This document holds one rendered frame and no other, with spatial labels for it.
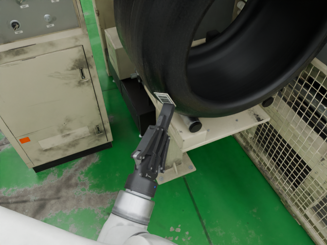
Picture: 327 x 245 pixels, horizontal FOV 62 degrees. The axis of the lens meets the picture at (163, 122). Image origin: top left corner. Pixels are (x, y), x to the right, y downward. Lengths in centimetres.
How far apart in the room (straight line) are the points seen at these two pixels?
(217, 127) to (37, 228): 70
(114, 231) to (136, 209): 6
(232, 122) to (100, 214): 102
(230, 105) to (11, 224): 61
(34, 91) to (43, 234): 107
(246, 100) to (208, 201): 99
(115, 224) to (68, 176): 129
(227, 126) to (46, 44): 84
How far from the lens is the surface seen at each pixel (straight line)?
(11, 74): 140
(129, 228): 61
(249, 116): 106
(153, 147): 65
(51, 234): 46
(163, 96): 67
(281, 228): 178
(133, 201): 62
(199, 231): 166
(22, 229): 47
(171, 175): 177
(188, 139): 88
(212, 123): 100
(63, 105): 155
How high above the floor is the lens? 156
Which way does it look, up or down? 50 degrees down
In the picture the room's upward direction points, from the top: straight up
